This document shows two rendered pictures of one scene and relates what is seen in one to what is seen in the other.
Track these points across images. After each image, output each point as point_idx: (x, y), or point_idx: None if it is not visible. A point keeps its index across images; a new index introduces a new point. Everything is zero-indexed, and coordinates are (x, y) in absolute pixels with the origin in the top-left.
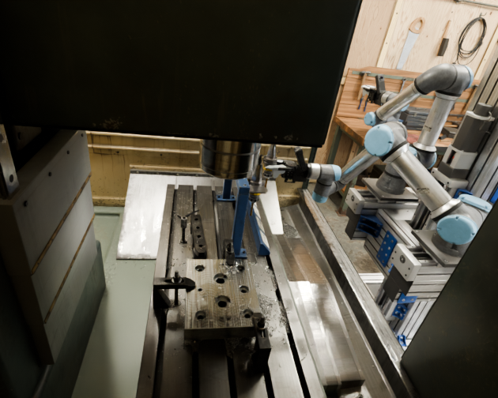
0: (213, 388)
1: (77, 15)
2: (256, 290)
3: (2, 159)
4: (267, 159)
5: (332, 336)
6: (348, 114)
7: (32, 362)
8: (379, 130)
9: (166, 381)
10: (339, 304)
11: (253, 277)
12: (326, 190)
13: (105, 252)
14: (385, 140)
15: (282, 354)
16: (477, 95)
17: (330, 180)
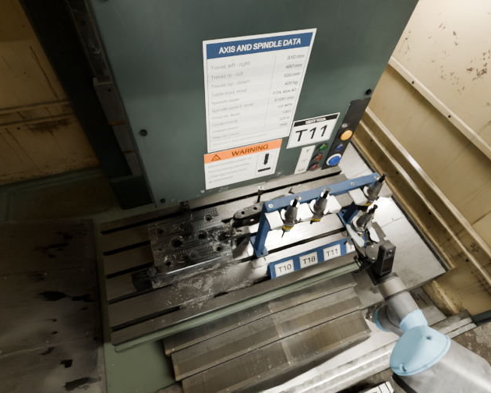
0: (123, 260)
1: None
2: (218, 273)
3: (93, 61)
4: (353, 219)
5: (224, 371)
6: None
7: (124, 164)
8: (419, 340)
9: (126, 231)
10: (280, 387)
11: (209, 260)
12: (385, 322)
13: None
14: (405, 357)
15: (154, 303)
16: None
17: (393, 320)
